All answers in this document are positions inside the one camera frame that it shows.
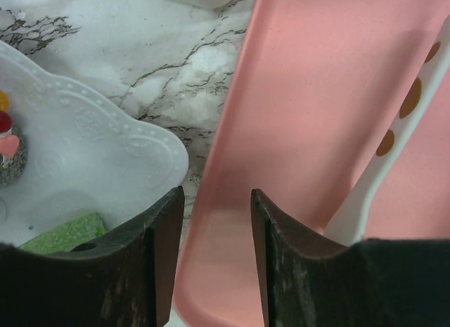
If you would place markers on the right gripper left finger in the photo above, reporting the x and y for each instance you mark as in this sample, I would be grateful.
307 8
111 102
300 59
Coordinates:
123 278

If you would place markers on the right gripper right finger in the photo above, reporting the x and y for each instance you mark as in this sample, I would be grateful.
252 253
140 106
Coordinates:
306 279

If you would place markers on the white tiered serving stand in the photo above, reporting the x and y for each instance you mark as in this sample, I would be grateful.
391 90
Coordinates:
84 154

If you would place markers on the chocolate swiss roll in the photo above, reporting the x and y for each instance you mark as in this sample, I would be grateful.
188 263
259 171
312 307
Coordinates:
13 145

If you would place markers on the pink serving tray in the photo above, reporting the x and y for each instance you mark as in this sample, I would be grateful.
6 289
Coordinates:
317 85

